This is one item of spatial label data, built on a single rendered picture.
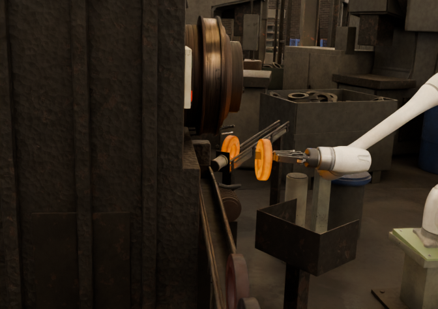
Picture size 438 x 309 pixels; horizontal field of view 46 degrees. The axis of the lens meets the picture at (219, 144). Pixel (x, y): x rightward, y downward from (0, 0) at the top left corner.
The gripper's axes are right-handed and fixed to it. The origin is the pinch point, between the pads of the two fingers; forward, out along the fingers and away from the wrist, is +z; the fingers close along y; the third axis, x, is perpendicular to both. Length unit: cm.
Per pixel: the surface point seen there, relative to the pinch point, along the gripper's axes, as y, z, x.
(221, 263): -41, 19, -25
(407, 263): 33, -84, -58
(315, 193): 87, -53, -42
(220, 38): 3.1, 19.8, 41.5
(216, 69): -1.7, 20.9, 30.7
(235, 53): 10.2, 12.8, 36.1
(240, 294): -79, 20, -14
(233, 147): 67, 1, -13
